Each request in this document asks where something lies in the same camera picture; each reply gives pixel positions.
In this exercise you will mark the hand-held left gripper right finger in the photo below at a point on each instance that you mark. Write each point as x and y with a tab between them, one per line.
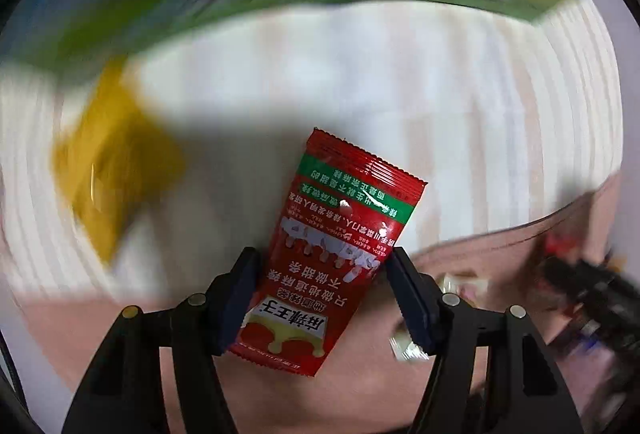
411	306

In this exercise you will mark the small yellow snack packet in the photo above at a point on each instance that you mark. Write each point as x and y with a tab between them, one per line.
115	163

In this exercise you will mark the long red snack packet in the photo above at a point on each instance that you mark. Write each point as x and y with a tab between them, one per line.
345	194

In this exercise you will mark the small red snack packet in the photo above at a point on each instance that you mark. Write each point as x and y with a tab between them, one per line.
556	245

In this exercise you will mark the pink striped cat blanket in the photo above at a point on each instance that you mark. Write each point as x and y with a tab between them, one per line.
450	113

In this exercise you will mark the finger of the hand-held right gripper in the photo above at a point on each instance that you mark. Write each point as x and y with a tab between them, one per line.
600	345
590	280

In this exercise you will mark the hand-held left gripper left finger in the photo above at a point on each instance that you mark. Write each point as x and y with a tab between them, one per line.
239	301

